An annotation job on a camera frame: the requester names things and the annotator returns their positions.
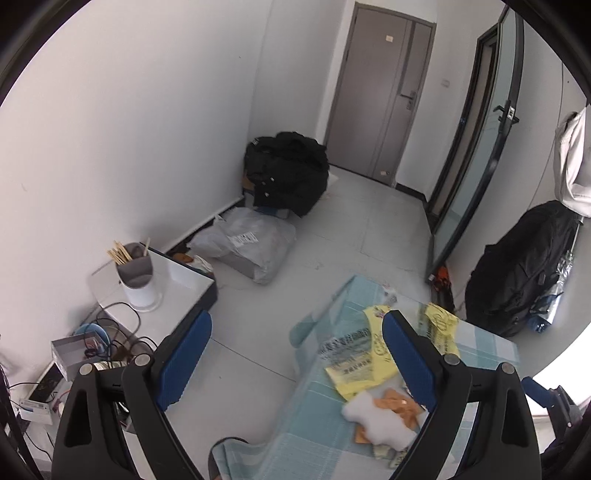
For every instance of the grey cardboard box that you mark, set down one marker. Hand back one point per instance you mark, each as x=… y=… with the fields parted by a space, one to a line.
x=70 y=353

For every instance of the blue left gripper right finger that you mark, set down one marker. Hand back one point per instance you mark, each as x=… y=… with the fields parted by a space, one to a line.
x=410 y=353

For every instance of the grey door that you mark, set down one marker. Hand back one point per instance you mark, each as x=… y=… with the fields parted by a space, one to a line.
x=380 y=81

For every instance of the teal plaid tablecloth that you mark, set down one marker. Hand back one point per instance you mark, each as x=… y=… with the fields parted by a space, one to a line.
x=312 y=439

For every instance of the glass sliding door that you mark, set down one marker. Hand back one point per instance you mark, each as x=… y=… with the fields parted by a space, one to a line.
x=493 y=126

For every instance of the brown snack packet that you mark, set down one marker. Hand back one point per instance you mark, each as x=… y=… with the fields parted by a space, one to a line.
x=406 y=407

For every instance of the black backpack on floor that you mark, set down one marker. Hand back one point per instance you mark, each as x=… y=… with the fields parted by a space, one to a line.
x=288 y=172

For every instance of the black hanging jacket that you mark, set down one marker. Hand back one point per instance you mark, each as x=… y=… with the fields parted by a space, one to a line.
x=514 y=272

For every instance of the white cylindrical holder cup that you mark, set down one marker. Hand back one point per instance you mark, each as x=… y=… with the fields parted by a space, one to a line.
x=136 y=275

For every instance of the white side table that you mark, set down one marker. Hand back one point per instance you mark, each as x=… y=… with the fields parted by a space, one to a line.
x=155 y=310

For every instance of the yellow plastic bag right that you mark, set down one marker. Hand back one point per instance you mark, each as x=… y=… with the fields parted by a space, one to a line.
x=440 y=326

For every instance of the white hanging garment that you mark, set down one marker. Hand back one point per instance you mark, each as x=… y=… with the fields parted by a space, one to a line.
x=572 y=164

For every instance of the silver folded umbrella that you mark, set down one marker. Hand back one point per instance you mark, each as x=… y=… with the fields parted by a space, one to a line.
x=544 y=310

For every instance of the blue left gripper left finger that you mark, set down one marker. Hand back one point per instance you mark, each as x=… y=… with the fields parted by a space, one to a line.
x=177 y=356

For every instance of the yellow plastic bag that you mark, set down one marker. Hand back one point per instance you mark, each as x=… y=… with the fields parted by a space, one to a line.
x=361 y=359
x=440 y=326

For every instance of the grey parcel bag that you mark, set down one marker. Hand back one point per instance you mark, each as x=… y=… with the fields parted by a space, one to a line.
x=252 y=243

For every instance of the green patterned wrapper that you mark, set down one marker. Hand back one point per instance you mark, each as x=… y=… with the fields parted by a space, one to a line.
x=387 y=454

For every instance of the blue round bowl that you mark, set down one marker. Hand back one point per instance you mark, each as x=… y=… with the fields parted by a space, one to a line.
x=94 y=330

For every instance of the yellow plastic bag left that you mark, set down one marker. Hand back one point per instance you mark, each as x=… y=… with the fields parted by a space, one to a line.
x=361 y=359

